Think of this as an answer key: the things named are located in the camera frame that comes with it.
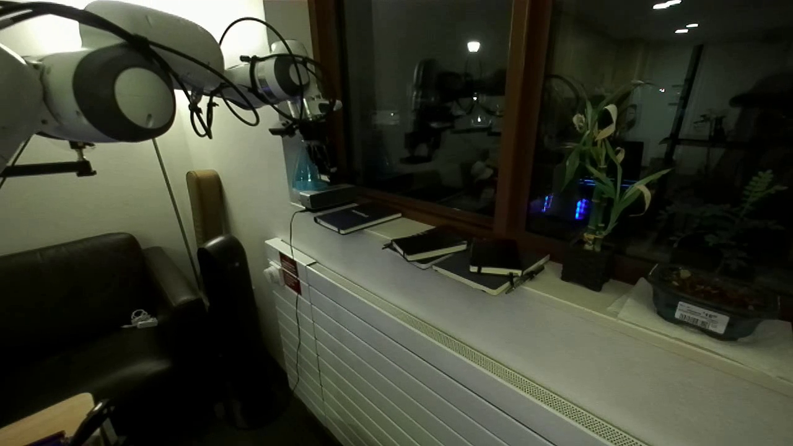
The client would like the tan wooden board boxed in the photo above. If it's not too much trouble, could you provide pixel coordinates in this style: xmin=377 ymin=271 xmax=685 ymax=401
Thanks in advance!
xmin=182 ymin=169 xmax=229 ymax=251

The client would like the potted plant with striped leaves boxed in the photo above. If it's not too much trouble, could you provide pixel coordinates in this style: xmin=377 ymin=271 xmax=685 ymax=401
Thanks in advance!
xmin=549 ymin=92 xmax=674 ymax=294

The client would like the beige book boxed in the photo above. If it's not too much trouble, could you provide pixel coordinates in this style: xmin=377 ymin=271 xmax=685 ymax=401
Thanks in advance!
xmin=364 ymin=215 xmax=439 ymax=246

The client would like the small black notebook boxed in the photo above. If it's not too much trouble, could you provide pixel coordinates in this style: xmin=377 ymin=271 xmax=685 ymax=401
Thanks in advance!
xmin=384 ymin=225 xmax=471 ymax=266
xmin=465 ymin=237 xmax=528 ymax=277

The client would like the brown wooden window frame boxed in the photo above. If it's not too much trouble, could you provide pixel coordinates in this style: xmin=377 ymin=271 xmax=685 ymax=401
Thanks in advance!
xmin=305 ymin=0 xmax=793 ymax=287

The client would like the black leather sofa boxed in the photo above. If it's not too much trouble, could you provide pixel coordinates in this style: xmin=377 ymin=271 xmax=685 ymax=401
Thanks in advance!
xmin=0 ymin=231 xmax=209 ymax=431

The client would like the black notebook with elastic band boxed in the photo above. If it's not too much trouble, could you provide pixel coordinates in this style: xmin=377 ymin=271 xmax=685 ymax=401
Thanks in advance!
xmin=315 ymin=201 xmax=404 ymax=237

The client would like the white slatted radiator cover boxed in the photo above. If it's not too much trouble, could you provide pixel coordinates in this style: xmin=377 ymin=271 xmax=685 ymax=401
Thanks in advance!
xmin=263 ymin=234 xmax=651 ymax=446

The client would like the light wooden table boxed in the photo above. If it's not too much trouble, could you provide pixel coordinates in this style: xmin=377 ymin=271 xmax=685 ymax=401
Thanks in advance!
xmin=0 ymin=391 xmax=95 ymax=446

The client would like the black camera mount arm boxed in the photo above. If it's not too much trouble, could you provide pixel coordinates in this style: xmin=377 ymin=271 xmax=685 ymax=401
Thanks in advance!
xmin=0 ymin=138 xmax=99 ymax=189

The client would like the red sticker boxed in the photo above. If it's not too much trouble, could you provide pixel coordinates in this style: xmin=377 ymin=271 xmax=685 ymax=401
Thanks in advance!
xmin=278 ymin=252 xmax=305 ymax=298

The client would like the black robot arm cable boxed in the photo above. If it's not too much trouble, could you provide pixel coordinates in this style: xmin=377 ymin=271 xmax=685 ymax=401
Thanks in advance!
xmin=0 ymin=0 xmax=332 ymax=141

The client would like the small white item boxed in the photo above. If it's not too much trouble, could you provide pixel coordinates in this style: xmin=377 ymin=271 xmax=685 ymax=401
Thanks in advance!
xmin=120 ymin=307 xmax=161 ymax=334

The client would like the large black book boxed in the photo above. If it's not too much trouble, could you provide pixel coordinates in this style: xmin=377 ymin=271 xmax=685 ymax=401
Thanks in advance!
xmin=431 ymin=246 xmax=551 ymax=298

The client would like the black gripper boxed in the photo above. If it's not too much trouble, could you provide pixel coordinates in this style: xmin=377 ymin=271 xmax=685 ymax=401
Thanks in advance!
xmin=275 ymin=100 xmax=345 ymax=182

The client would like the blue bottle-shaped humidifier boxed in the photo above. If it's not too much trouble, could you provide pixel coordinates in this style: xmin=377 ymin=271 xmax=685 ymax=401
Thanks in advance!
xmin=286 ymin=134 xmax=328 ymax=198

